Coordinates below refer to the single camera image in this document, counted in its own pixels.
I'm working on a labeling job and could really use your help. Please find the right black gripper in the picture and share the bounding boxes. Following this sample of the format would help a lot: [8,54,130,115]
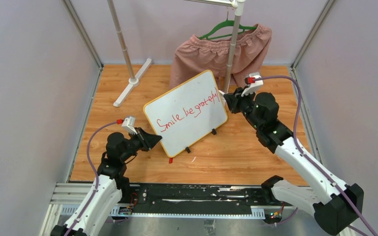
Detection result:
[223,86,262,131]

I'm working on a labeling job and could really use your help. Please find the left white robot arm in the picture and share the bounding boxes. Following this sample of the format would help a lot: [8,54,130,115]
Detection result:
[50,127,162,236]

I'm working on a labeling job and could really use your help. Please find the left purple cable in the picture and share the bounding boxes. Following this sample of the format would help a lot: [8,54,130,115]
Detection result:
[63,119,124,236]

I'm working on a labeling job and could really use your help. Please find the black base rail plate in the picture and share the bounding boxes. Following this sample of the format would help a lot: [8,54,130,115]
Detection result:
[110,183,295,219]

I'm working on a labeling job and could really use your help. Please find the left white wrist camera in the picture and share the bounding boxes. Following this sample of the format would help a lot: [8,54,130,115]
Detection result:
[121,116,137,135]

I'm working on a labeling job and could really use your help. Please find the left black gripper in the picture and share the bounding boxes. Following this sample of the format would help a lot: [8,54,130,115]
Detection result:
[121,127,161,162]

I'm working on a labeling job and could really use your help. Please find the silver clothes rack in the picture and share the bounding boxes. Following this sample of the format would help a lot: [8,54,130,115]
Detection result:
[107,0,245,107]

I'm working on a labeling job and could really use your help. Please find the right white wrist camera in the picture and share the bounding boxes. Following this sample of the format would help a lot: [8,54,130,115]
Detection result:
[241,72,264,96]

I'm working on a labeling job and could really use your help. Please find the green clothes hanger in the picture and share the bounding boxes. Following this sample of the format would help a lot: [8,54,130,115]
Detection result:
[198,9,257,40]

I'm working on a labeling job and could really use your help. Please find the pink shorts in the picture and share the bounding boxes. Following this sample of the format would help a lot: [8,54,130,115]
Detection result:
[169,24,272,89]

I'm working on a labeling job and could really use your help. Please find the yellow framed whiteboard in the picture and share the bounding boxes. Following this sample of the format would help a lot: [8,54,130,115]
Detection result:
[143,70,228,158]

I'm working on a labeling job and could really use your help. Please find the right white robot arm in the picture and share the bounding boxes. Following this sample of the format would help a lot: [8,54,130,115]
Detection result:
[222,88,364,236]

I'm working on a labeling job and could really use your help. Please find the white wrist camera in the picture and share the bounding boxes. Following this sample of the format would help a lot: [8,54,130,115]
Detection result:
[121,116,137,135]
[241,72,264,96]

